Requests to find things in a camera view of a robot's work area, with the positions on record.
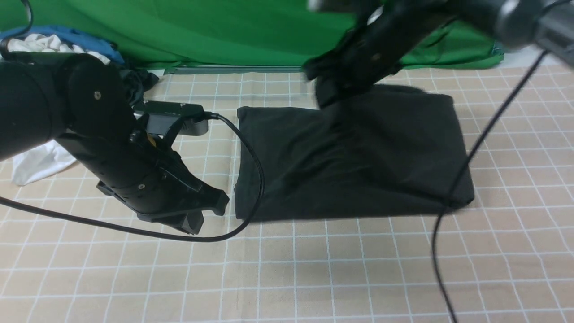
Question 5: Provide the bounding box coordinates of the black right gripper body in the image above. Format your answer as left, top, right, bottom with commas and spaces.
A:
303, 18, 431, 109

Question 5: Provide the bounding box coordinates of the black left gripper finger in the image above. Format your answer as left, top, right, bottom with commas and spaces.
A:
193, 186, 230, 215
173, 213, 204, 235

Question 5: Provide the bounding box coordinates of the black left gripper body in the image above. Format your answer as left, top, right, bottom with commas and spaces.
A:
56, 133, 210, 225

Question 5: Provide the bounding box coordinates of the dark gray long-sleeved shirt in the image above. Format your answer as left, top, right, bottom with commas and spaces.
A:
236, 84, 475, 223

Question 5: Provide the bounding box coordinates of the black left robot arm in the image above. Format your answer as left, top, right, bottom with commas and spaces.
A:
0, 52, 229, 235

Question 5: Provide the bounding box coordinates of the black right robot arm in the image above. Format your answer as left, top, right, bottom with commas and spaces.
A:
303, 0, 574, 108

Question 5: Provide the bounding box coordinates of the white crumpled shirt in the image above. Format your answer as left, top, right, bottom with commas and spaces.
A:
9, 33, 111, 186

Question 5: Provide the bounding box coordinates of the dark gray crumpled garment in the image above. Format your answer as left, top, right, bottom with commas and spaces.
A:
117, 66, 160, 106

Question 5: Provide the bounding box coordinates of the blue binder clip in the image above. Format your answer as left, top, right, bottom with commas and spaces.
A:
491, 41, 504, 56

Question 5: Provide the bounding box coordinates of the gray metal bar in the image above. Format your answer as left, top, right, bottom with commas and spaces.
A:
164, 65, 301, 75

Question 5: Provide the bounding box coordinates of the green backdrop cloth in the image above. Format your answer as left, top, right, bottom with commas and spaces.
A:
0, 0, 541, 71

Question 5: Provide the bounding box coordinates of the beige checkered tablecloth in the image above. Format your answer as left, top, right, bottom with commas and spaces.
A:
0, 65, 574, 323

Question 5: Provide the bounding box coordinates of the black left camera cable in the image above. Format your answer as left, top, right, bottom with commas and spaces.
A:
0, 112, 265, 243

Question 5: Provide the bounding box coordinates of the black camera cable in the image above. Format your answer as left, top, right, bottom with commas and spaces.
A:
431, 49, 550, 323
0, 112, 265, 243

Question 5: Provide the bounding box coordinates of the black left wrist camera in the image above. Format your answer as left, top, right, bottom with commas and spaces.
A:
133, 100, 209, 136

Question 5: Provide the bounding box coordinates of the black right camera cable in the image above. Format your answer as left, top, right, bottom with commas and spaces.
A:
431, 49, 550, 323

